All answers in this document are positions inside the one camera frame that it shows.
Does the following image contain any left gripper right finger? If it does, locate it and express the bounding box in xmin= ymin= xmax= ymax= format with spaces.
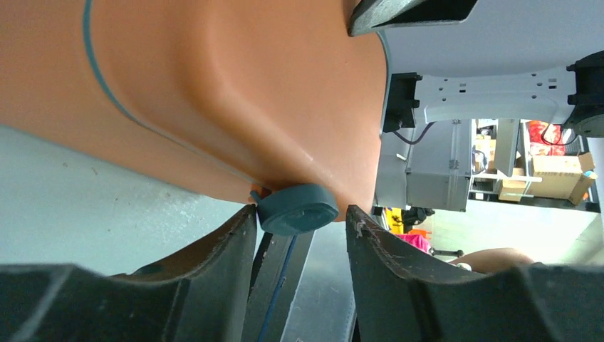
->
xmin=345 ymin=205 xmax=603 ymax=341

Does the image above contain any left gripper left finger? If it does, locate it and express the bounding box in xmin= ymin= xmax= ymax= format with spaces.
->
xmin=1 ymin=205 xmax=256 ymax=341

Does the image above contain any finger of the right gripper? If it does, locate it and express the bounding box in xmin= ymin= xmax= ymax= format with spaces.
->
xmin=348 ymin=0 xmax=477 ymax=36

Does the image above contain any orange medicine kit box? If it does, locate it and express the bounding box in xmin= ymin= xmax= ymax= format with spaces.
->
xmin=1 ymin=1 xmax=388 ymax=221

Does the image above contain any bare forearm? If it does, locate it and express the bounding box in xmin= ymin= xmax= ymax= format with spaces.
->
xmin=449 ymin=248 xmax=536 ymax=274

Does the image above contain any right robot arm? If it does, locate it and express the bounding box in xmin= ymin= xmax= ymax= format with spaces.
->
xmin=348 ymin=1 xmax=603 ymax=138

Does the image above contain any grey metal case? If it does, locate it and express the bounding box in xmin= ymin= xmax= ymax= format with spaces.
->
xmin=375 ymin=120 xmax=475 ymax=212

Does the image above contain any cardboard box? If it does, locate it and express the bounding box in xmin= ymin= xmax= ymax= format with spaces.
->
xmin=498 ymin=152 xmax=598 ymax=206

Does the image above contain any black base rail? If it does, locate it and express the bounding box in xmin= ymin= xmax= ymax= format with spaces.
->
xmin=241 ymin=232 xmax=314 ymax=341

